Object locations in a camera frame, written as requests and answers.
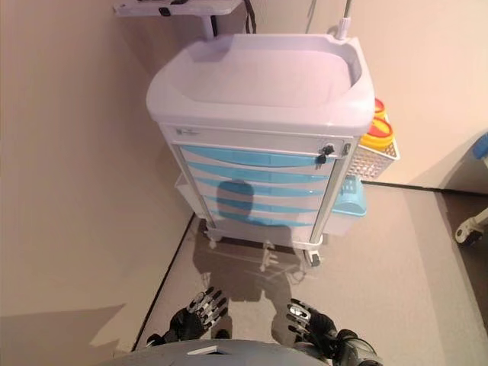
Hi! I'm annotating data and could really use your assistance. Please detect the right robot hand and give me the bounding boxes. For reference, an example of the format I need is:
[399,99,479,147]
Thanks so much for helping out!
[283,298,339,345]

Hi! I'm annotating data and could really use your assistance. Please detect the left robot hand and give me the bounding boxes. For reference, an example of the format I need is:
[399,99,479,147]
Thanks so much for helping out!
[169,287,230,345]

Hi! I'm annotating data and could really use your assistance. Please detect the blue white cart drawer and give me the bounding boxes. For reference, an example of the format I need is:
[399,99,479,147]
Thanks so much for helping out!
[203,207,322,230]
[197,193,326,215]
[178,143,337,169]
[184,159,333,185]
[190,176,329,200]

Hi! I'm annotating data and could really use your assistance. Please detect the grey robot torso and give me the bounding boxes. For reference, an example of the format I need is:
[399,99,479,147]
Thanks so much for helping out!
[113,336,319,366]

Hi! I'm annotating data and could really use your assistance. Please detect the black grey caster wheel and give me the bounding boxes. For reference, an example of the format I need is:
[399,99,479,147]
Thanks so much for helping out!
[303,246,324,268]

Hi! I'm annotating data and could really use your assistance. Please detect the white caster wheel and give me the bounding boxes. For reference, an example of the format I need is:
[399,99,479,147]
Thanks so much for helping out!
[204,227,223,252]

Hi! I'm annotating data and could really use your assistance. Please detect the blue plastic bin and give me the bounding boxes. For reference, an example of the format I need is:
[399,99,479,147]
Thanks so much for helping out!
[329,176,371,236]

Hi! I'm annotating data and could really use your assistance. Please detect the white perforated side basket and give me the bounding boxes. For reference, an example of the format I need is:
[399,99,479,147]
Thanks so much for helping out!
[347,137,402,183]

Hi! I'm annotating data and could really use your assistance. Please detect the black cart keys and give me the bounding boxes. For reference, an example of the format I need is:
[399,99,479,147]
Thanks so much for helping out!
[313,146,337,167]

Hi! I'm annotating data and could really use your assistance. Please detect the bed caster wheel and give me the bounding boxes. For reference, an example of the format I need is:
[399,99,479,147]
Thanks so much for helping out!
[453,222,482,246]

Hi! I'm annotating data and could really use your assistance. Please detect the white medical cart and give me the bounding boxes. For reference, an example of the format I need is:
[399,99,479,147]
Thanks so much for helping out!
[146,33,377,268]

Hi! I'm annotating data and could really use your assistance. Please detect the metal infusion pole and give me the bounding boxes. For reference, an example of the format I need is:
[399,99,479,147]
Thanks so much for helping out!
[334,0,352,42]

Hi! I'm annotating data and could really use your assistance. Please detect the white stand shelf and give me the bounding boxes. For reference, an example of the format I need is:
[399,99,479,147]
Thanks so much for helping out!
[113,0,246,40]

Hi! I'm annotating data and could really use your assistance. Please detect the white hospital bed frame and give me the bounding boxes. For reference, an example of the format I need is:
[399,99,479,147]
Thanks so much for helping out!
[452,130,488,246]

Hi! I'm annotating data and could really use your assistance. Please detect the thin grey cable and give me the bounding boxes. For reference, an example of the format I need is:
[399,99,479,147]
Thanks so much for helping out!
[306,0,318,35]

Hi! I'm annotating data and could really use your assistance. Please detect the black hanging strap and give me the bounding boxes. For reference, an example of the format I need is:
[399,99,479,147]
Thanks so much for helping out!
[242,0,259,34]

